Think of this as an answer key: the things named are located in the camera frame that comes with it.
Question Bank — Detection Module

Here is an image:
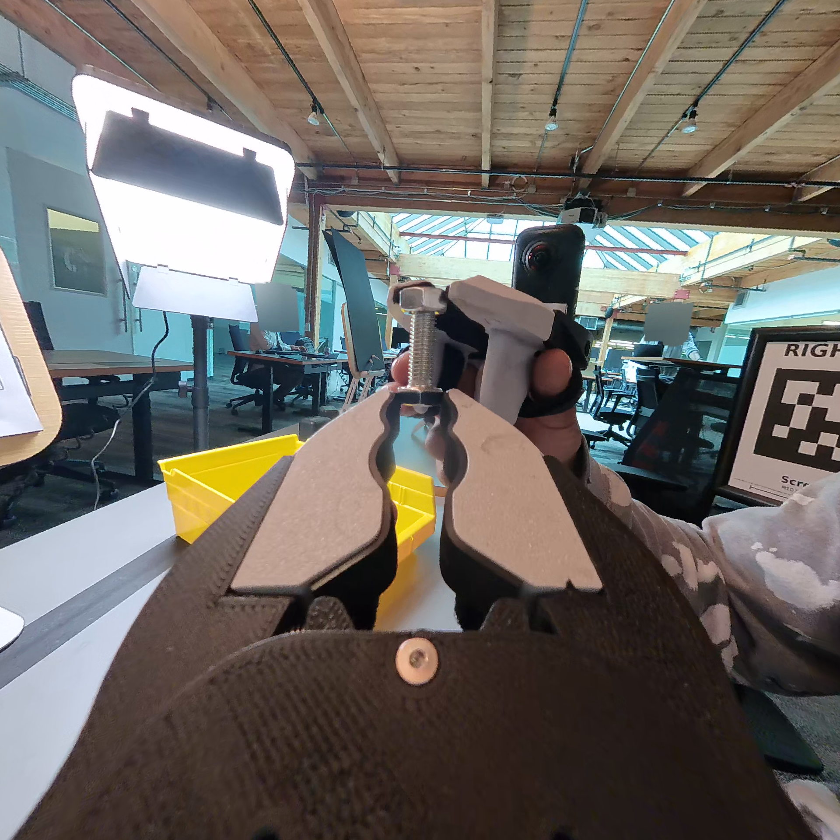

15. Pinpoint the black flat panel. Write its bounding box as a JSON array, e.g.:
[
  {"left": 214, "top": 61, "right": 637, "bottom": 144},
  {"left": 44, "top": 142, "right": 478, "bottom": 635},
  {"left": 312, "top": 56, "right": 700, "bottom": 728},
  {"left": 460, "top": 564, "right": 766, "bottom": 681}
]
[{"left": 325, "top": 230, "right": 385, "bottom": 375}]

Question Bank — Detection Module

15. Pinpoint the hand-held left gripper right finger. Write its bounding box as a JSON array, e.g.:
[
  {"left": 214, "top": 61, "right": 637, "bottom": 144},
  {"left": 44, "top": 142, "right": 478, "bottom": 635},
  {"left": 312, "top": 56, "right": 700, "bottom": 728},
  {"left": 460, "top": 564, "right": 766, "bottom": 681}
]
[{"left": 440, "top": 390, "right": 606, "bottom": 627}]

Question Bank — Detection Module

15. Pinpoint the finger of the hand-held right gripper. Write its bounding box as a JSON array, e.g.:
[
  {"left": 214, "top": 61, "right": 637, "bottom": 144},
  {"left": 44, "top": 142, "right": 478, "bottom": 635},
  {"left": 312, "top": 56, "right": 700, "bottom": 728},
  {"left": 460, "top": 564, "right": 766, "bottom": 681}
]
[
  {"left": 389, "top": 280, "right": 441, "bottom": 319},
  {"left": 452, "top": 275, "right": 556, "bottom": 425}
]

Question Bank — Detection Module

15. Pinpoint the silver hex nut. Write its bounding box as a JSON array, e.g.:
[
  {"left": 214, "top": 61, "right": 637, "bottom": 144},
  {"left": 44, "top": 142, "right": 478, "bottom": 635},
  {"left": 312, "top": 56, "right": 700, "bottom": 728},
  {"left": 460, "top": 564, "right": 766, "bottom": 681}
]
[{"left": 392, "top": 388, "right": 451, "bottom": 418}]

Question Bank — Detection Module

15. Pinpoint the person's right forearm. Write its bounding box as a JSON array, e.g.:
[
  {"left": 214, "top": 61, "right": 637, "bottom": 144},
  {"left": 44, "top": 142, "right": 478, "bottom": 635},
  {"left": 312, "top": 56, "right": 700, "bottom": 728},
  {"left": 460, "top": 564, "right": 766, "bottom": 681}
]
[{"left": 578, "top": 447, "right": 840, "bottom": 697}]

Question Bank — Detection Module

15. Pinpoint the yellow plastic bin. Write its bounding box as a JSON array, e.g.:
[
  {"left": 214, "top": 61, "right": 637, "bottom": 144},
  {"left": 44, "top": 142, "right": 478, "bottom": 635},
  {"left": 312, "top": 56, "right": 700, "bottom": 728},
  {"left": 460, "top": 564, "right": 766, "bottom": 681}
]
[{"left": 158, "top": 434, "right": 438, "bottom": 563}]

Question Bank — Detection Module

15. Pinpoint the wooden desk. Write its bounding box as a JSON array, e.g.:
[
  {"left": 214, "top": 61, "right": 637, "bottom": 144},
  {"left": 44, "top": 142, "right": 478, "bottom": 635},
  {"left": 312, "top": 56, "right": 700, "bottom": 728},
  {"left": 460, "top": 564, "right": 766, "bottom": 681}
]
[
  {"left": 46, "top": 351, "right": 194, "bottom": 487},
  {"left": 226, "top": 350, "right": 345, "bottom": 434}
]

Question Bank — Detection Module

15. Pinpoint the black mesh office chair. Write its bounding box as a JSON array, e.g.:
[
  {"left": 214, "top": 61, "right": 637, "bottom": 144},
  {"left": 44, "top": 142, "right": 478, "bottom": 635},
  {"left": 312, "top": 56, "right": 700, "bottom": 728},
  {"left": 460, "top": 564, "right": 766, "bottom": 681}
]
[{"left": 598, "top": 355, "right": 736, "bottom": 513}]

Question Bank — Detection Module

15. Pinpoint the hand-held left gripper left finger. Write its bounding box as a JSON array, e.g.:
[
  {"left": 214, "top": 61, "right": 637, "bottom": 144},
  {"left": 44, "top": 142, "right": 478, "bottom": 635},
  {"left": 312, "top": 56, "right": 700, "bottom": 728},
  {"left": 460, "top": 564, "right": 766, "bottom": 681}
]
[{"left": 230, "top": 389, "right": 399, "bottom": 622}]

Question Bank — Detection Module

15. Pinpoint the wooden board stand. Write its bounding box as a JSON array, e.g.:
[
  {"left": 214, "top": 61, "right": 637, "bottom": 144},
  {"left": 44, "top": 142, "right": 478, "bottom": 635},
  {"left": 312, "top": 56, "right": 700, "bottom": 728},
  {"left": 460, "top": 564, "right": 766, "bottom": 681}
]
[{"left": 339, "top": 302, "right": 382, "bottom": 395}]

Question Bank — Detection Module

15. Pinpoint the silver hex bolt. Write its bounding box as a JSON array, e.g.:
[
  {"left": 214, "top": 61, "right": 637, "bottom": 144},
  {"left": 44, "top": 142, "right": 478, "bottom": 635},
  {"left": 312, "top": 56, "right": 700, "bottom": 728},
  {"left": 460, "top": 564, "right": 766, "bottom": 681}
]
[{"left": 398, "top": 285, "right": 447, "bottom": 395}]

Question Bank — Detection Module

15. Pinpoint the ceiling projector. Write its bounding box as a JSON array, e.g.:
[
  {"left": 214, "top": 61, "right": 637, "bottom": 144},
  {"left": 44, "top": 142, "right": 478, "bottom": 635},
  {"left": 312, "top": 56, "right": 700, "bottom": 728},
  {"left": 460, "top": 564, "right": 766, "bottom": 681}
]
[{"left": 558, "top": 195, "right": 607, "bottom": 231}]

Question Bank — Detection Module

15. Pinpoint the studio light panel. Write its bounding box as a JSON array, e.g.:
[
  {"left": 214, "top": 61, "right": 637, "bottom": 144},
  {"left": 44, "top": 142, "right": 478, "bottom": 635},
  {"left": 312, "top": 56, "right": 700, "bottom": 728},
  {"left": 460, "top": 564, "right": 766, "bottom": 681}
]
[{"left": 73, "top": 73, "right": 296, "bottom": 454}]

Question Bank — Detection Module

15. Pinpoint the framed marker sign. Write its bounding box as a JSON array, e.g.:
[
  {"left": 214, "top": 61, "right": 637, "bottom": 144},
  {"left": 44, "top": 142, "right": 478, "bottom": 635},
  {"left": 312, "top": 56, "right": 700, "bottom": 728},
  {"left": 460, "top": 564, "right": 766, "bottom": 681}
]
[{"left": 716, "top": 329, "right": 840, "bottom": 506}]

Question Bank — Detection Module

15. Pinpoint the instruction sheet stand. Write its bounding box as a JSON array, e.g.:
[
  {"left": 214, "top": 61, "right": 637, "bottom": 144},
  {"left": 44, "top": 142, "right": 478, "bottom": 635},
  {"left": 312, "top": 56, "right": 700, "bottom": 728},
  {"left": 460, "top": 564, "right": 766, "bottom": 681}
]
[{"left": 0, "top": 250, "right": 64, "bottom": 651}]

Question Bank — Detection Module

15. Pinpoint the person's right hand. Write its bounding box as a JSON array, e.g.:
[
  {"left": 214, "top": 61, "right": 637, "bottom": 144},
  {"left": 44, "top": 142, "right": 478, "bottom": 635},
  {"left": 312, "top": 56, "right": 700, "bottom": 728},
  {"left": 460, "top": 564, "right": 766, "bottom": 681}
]
[{"left": 520, "top": 344, "right": 589, "bottom": 468}]

